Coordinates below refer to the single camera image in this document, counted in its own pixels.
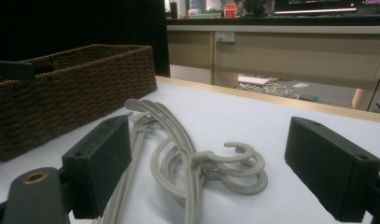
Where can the brown woven basket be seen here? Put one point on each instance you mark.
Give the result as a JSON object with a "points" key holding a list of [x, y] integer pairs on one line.
{"points": [[69, 102]]}

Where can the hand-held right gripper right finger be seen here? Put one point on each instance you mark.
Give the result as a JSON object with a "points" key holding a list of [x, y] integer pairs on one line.
{"points": [[327, 168]]}

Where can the red box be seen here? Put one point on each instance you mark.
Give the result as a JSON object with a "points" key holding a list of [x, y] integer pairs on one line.
{"points": [[230, 11]]}

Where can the white wall socket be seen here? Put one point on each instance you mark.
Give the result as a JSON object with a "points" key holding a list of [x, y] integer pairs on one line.
{"points": [[225, 36]]}

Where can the beige plastic clothes hanger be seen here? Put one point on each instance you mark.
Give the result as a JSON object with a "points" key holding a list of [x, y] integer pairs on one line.
{"points": [[215, 156], [254, 188], [254, 169]]}

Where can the green tray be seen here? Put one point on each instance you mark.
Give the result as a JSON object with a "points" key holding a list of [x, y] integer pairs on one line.
{"points": [[204, 15]]}

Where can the beige desk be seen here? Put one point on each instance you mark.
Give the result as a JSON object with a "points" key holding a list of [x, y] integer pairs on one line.
{"points": [[287, 56]]}

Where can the white flat box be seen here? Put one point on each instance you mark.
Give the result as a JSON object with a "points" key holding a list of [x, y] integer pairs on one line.
{"points": [[253, 80]]}

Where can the black curtain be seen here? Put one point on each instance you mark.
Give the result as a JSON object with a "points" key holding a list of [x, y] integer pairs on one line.
{"points": [[69, 25]]}

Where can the black cylinder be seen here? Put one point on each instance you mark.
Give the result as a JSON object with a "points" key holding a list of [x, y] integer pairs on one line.
{"points": [[174, 11]]}

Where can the dark monitor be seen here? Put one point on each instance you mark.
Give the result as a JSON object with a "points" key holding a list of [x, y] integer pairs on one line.
{"points": [[318, 6]]}

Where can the white table mat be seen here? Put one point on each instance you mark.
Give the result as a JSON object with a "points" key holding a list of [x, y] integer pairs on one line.
{"points": [[240, 118]]}

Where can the white paper sheet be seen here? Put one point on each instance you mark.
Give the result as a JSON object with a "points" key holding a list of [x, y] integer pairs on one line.
{"points": [[300, 85]]}

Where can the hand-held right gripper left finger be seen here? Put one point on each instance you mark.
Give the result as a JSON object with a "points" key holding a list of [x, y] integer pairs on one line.
{"points": [[97, 168]]}

